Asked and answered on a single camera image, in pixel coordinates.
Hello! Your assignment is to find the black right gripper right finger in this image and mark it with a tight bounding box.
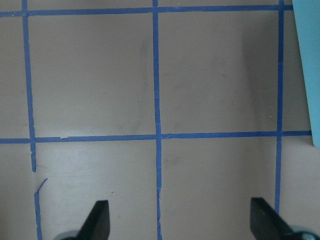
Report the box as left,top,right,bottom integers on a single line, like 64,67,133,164
250,197,292,240

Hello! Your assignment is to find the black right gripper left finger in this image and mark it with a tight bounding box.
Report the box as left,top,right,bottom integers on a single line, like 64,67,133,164
78,200,111,240

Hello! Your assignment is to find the turquoise plastic bin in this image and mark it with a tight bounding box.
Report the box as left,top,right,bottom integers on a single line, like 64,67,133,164
292,0,320,148

